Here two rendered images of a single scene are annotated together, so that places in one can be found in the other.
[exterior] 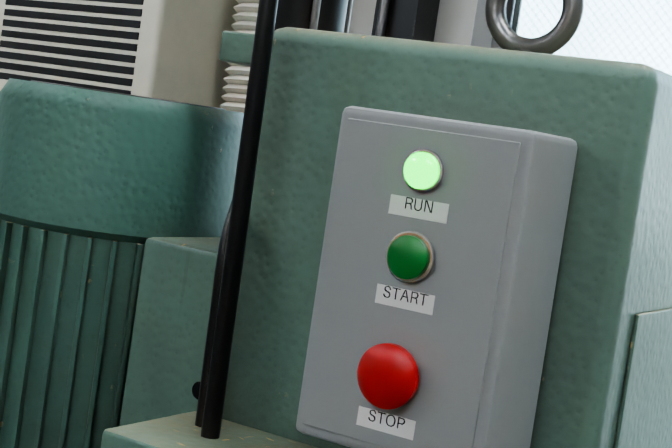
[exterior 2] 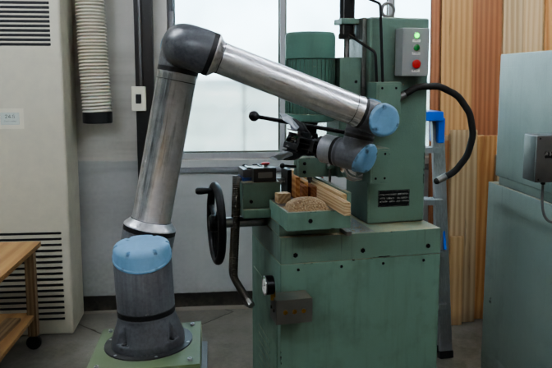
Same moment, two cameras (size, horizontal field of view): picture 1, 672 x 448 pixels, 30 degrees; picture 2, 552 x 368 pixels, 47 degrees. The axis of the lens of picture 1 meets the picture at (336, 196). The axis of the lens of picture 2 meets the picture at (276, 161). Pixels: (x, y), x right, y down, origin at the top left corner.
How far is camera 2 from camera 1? 1.94 m
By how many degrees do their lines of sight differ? 44
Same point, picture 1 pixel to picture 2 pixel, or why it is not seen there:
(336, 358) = (407, 63)
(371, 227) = (410, 44)
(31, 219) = (319, 57)
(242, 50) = (346, 21)
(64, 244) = (326, 61)
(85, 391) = not seen: hidden behind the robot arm
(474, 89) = (406, 24)
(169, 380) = (349, 81)
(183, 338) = (351, 73)
